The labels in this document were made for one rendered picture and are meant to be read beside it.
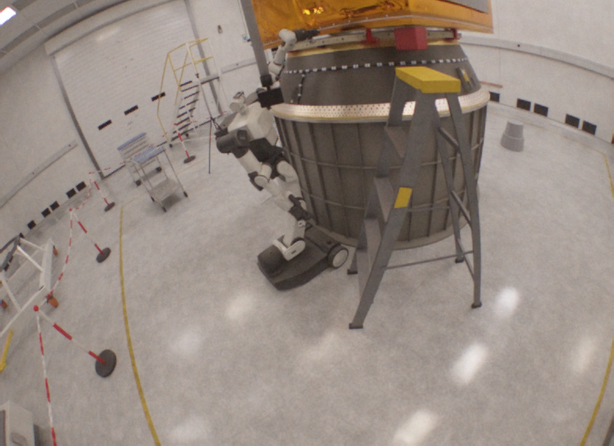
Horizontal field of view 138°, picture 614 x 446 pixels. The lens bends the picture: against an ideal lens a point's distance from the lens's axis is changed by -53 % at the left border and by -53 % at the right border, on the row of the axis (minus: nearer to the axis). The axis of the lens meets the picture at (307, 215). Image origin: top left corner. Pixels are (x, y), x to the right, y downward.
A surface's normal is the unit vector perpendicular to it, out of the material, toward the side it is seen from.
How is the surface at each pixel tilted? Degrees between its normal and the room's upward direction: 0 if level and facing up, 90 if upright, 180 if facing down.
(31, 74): 90
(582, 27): 90
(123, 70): 90
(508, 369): 0
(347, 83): 62
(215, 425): 0
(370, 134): 90
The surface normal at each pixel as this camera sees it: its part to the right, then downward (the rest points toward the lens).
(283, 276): -0.20, -0.77
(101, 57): 0.59, 0.40
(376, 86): -0.30, 0.20
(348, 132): -0.43, 0.62
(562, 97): -0.78, 0.50
